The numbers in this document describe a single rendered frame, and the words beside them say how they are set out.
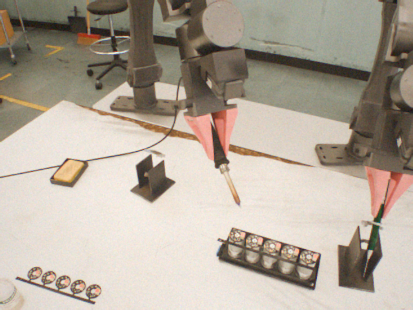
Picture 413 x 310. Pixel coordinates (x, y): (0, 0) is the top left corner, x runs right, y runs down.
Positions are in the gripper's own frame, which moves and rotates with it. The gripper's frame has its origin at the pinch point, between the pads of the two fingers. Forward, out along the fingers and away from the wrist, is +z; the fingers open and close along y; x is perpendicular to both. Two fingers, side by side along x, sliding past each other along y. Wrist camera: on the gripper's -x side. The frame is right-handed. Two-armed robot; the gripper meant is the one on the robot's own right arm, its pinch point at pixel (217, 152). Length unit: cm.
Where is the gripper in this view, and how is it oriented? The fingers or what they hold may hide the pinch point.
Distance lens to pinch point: 51.9
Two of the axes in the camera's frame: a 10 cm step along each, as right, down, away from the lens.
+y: 9.2, -2.4, 3.0
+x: -3.4, -1.3, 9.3
